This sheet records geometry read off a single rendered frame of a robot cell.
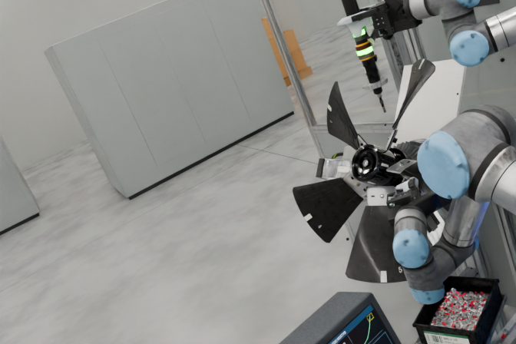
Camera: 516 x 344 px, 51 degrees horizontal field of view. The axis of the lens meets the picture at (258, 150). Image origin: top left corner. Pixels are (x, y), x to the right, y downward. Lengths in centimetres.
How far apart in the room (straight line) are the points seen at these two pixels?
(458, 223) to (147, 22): 592
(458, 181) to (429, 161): 7
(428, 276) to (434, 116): 76
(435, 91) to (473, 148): 97
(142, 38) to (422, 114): 525
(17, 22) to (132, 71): 685
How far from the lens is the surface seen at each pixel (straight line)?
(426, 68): 167
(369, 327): 104
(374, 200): 170
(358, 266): 167
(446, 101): 193
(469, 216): 130
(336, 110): 190
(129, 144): 684
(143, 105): 684
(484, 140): 103
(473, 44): 126
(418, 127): 197
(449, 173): 101
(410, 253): 126
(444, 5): 139
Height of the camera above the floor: 183
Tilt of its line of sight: 16 degrees down
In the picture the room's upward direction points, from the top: 22 degrees counter-clockwise
